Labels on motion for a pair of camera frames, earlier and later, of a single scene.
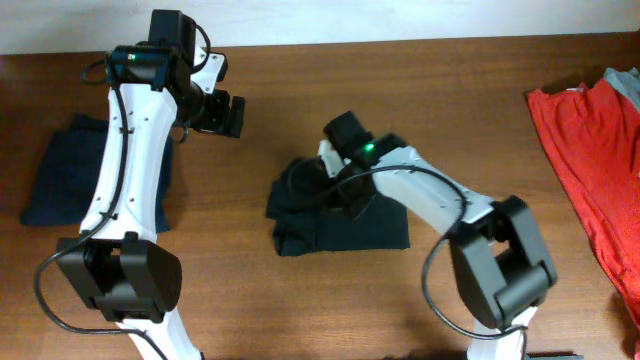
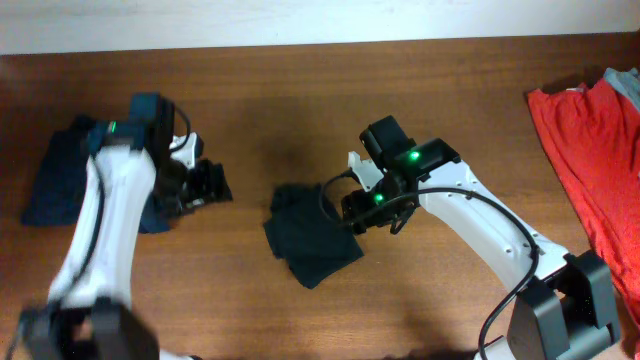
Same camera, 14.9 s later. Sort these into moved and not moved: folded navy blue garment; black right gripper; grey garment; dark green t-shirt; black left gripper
Moved: black left gripper; dark green t-shirt; black right gripper
Not moved: folded navy blue garment; grey garment
